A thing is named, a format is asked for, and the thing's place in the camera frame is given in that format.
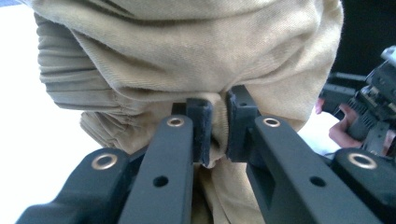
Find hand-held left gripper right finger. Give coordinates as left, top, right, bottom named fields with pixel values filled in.
left=225, top=85, right=385, bottom=224

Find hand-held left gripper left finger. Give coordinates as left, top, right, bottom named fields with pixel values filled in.
left=118, top=97, right=215, bottom=224

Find tan pants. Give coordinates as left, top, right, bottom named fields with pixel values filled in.
left=22, top=0, right=346, bottom=224

